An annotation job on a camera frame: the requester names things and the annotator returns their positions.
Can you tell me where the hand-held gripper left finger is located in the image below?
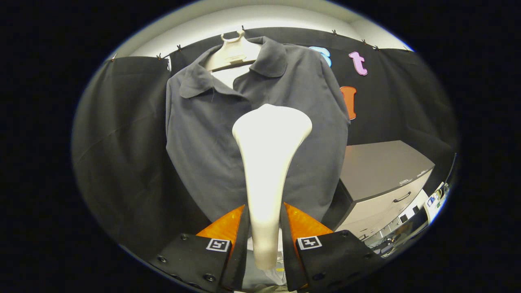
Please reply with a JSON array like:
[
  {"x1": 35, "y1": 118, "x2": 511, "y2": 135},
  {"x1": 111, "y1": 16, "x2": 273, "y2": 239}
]
[{"x1": 148, "y1": 203, "x2": 250, "y2": 293}]

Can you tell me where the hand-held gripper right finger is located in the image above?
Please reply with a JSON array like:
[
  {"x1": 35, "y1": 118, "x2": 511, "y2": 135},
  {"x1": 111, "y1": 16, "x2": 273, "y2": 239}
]
[{"x1": 279, "y1": 202, "x2": 385, "y2": 293}]

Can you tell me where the grey button-up shirt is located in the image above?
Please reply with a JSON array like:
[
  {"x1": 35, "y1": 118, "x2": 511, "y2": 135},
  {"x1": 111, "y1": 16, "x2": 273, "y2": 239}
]
[{"x1": 165, "y1": 36, "x2": 350, "y2": 222}]

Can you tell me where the cream clothes hanger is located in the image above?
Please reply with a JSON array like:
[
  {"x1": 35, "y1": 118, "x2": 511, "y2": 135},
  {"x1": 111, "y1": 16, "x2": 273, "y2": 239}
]
[{"x1": 204, "y1": 29, "x2": 263, "y2": 73}]

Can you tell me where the beige cabinet with dark top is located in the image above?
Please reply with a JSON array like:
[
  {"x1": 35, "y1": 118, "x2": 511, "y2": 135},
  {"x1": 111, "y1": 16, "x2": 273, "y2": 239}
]
[{"x1": 332, "y1": 140, "x2": 436, "y2": 241}]

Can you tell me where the white drawer unit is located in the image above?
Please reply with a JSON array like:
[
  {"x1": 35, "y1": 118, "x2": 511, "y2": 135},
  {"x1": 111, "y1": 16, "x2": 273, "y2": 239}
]
[{"x1": 366, "y1": 189, "x2": 429, "y2": 245}]

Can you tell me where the white side desk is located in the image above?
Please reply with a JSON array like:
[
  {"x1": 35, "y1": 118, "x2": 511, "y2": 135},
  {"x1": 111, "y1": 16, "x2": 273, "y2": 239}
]
[{"x1": 423, "y1": 182, "x2": 451, "y2": 223}]

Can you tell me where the black backdrop cloth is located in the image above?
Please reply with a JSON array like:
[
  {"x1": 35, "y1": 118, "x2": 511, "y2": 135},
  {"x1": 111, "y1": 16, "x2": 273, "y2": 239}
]
[{"x1": 71, "y1": 26, "x2": 460, "y2": 261}]

